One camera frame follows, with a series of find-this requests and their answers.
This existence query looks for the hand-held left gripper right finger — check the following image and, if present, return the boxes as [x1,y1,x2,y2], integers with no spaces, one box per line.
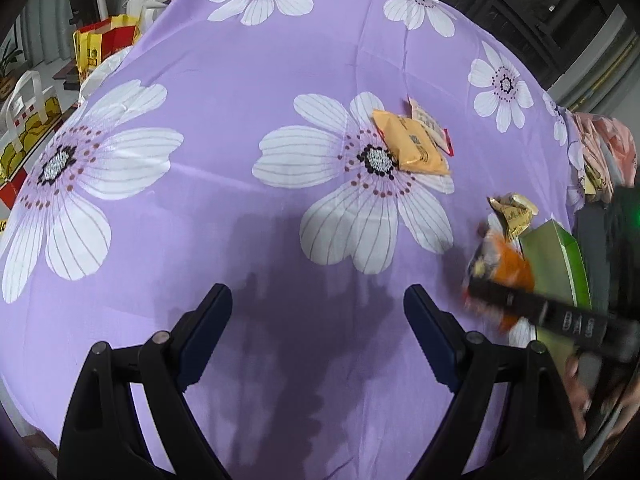
[400,284,586,480]

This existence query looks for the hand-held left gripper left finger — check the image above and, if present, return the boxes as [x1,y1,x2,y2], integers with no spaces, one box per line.
[57,282,234,480]

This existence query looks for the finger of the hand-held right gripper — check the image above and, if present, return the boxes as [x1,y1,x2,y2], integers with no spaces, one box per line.
[462,280,538,322]

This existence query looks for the orange snack packet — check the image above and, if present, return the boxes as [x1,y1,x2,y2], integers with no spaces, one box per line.
[462,227,536,333]

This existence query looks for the green cardboard box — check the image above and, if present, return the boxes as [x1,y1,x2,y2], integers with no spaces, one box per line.
[520,219,593,381]

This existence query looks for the yellow crinkled candy packet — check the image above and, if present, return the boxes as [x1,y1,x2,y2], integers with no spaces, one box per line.
[487,192,540,241]

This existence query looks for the large yellow snack packet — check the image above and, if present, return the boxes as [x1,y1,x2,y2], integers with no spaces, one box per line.
[371,109,451,177]

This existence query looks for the cream snack packet red edge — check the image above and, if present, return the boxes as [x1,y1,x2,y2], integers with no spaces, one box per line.
[407,97,456,157]

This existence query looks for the person's right hand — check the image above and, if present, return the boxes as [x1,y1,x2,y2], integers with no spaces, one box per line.
[562,352,596,440]

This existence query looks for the pink bag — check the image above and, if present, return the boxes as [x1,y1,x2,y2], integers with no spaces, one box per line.
[570,110,640,206]

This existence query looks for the purple floral blanket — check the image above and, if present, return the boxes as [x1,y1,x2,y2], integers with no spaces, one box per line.
[0,0,596,480]

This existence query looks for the white tote bag yellow print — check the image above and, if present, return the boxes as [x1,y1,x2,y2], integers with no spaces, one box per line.
[0,71,63,211]

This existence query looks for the red and yellow paper bag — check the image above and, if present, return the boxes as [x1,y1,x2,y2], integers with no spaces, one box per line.
[72,15,143,86]

